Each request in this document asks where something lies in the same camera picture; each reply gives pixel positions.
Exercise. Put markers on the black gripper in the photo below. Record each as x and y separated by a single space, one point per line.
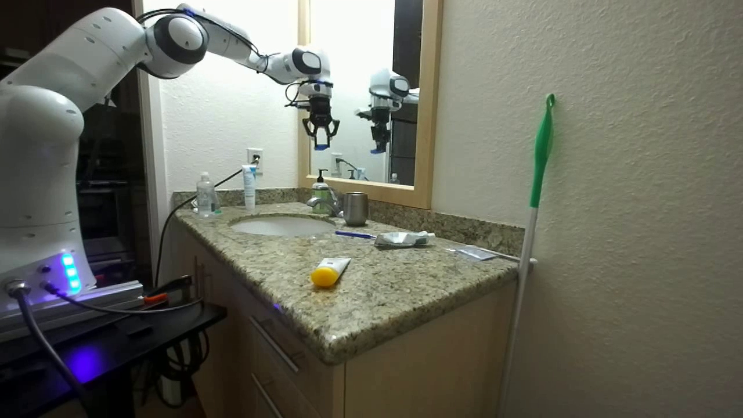
322 98

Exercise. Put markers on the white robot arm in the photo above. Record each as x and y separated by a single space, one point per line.
47 153

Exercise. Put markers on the white oval sink basin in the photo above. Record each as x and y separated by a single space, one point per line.
283 226

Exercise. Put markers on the green soap pump bottle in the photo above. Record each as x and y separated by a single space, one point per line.
322 197

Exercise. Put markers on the grey metal cup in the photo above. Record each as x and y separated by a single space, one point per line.
356 209

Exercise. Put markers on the white CeraVe lotion bottle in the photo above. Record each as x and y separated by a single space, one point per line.
250 188

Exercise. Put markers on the blue toothbrush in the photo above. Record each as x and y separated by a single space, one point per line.
355 233

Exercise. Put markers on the wood framed mirror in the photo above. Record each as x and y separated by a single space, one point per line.
430 100

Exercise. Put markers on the clear bottle white cap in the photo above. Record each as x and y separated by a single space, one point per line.
205 197

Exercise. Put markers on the white grey toothpaste tube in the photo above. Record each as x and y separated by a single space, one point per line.
403 239

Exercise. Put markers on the white tube yellow cap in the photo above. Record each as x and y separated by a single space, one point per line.
329 272

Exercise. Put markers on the orange black clamp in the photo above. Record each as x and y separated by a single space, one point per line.
158 298

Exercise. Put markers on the granite vanity cabinet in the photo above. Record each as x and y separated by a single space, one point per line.
418 363

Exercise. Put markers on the black robot cart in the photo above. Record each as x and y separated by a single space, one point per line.
117 340

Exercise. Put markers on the white wall outlet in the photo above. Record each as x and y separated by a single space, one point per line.
255 157

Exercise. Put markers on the aluminium extrusion rail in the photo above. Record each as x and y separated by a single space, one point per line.
100 298

